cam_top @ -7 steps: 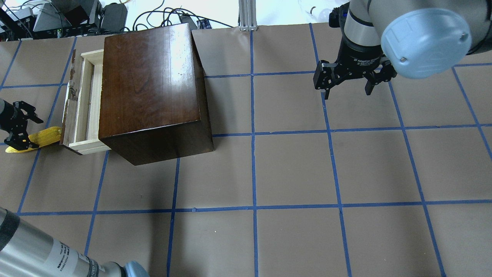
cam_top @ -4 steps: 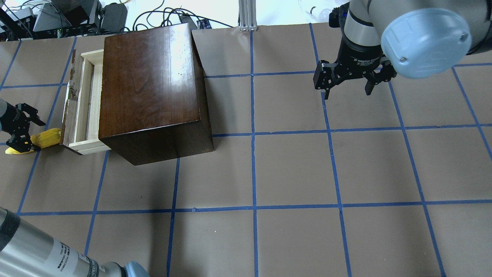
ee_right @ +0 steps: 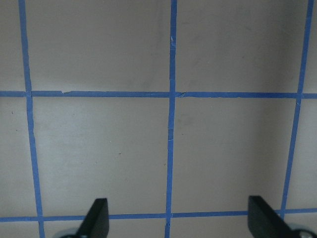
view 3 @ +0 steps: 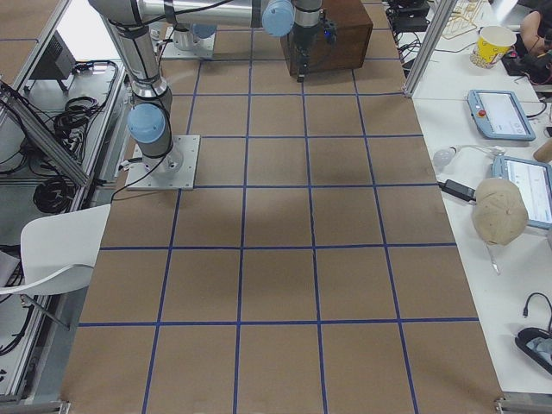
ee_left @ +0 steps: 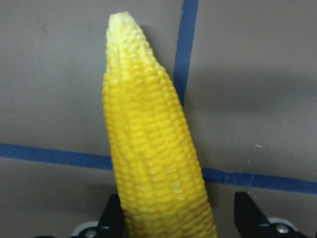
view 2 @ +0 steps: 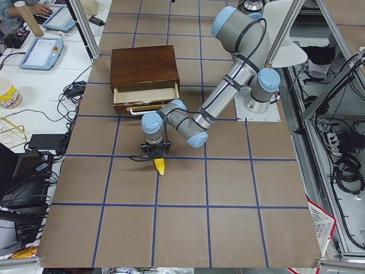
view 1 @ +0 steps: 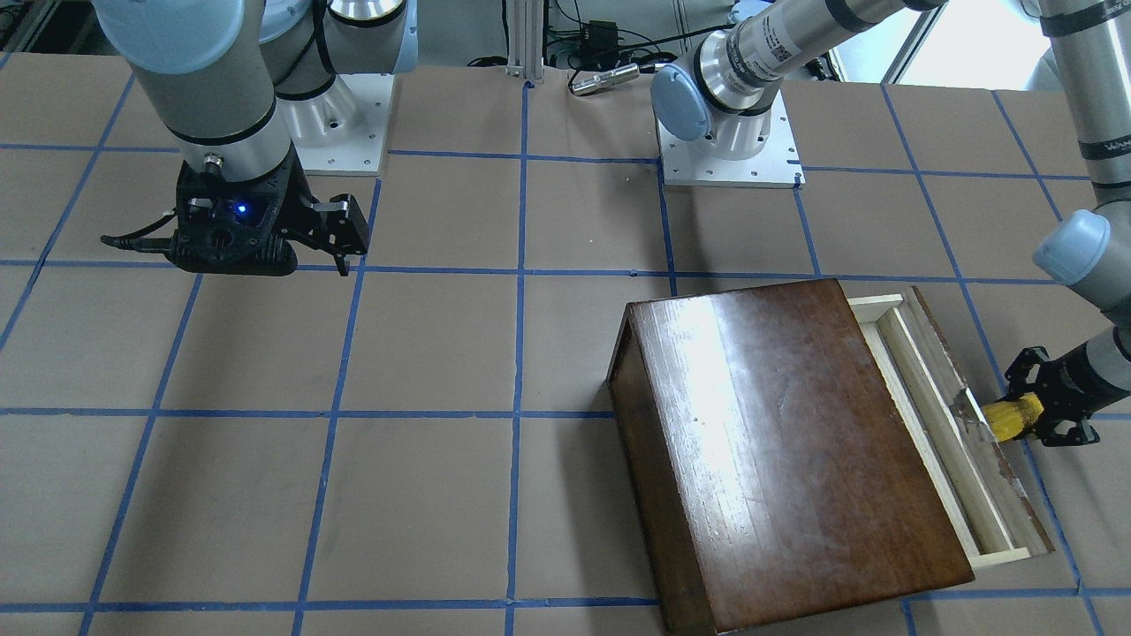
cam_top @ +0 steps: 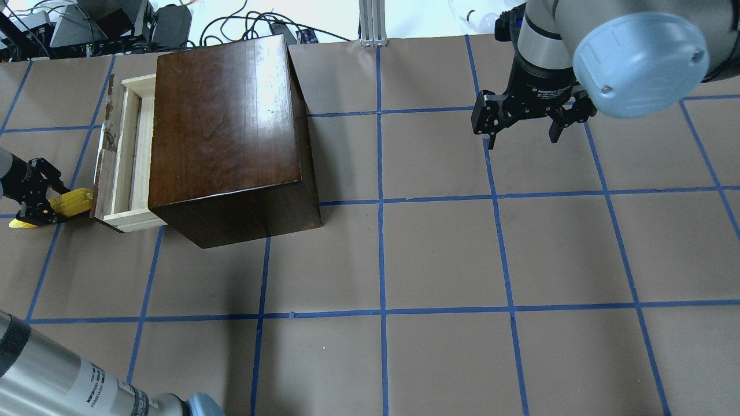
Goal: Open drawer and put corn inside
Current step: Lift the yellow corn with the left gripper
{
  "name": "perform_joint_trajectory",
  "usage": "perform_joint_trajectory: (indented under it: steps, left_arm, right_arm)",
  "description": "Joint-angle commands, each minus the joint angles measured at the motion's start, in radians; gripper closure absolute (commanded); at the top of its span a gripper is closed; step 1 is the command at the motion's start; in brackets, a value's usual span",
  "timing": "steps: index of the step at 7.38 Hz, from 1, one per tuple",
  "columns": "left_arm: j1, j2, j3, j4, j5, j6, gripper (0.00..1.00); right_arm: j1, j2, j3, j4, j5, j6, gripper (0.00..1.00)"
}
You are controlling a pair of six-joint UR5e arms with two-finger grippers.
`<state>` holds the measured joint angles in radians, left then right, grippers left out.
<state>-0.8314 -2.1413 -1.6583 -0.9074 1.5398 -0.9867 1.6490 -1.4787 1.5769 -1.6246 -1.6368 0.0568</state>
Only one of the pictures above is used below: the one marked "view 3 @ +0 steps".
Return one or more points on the blue teach pendant near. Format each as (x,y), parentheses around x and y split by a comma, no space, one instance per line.
(533,179)

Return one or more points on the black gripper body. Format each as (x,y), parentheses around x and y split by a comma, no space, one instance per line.
(301,40)

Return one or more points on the beige baseball cap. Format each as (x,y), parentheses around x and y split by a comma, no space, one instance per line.
(499,215)

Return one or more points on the white plastic chair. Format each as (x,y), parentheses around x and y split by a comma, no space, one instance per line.
(58,254)

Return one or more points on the person at desk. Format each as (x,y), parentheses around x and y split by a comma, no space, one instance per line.
(533,45)

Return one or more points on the black power adapter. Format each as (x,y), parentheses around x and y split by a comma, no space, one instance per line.
(458,190)

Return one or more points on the grey control box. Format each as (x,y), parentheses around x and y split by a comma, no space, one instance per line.
(56,63)

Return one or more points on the blue teach pendant far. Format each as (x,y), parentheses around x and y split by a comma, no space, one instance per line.
(498,115)

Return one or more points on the aluminium frame post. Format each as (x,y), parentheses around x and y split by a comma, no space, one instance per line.
(437,25)

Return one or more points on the gold wire rack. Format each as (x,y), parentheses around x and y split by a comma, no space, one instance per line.
(467,17)

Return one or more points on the white light bulb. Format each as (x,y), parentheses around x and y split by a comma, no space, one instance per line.
(443,157)

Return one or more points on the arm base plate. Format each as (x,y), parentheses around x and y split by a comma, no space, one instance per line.
(203,51)
(176,171)

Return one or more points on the yellow popcorn paper cup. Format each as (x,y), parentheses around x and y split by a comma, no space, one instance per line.
(492,44)

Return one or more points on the blue teach pendant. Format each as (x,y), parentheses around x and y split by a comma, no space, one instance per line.
(533,179)
(498,115)

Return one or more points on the dark wooden drawer box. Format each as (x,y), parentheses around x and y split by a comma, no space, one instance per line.
(353,27)

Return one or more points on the cardboard tube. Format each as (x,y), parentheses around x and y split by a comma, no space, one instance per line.
(544,152)

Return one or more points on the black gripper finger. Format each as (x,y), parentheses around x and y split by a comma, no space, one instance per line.
(303,65)

